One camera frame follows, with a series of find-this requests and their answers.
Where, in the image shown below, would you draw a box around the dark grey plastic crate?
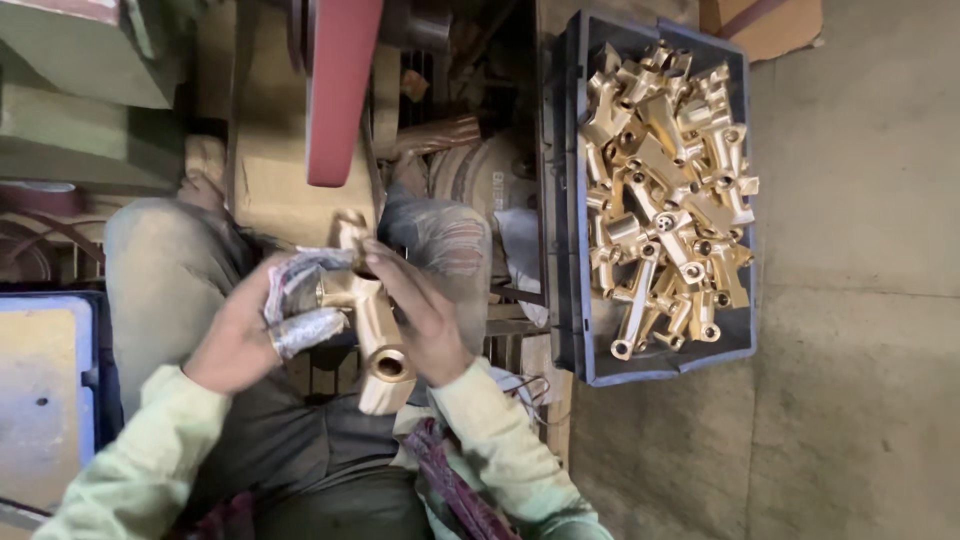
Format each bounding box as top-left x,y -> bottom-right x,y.
537,9 -> 759,388

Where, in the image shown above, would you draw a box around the person's legs in grey trousers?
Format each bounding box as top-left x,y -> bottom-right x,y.
103,187 -> 495,540

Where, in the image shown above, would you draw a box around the green grinding machine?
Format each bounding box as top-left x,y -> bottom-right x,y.
0,0 -> 198,198

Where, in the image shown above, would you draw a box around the heap of brass castings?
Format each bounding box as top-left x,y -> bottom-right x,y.
579,40 -> 760,362

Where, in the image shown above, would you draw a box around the red sanding belt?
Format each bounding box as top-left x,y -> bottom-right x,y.
304,0 -> 385,189

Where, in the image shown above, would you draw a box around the white cloth rag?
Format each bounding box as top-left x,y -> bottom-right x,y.
493,207 -> 550,328

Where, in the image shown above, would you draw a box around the brass tap body casting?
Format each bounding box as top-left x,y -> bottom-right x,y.
318,210 -> 418,417

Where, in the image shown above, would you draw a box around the brown cardboard box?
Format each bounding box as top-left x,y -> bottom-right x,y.
699,0 -> 825,64

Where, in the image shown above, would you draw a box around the blue plastic crate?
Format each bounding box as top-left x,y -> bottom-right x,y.
0,291 -> 114,519

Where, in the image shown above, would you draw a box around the maroon cloth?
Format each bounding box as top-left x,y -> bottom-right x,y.
402,417 -> 523,540

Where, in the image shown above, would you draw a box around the round electric motor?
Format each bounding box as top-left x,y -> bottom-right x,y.
427,132 -> 538,226

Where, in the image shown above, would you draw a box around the person's left hand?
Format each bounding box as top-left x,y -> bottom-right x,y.
182,246 -> 357,396

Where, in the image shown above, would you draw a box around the person's right hand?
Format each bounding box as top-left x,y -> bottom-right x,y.
361,239 -> 477,389

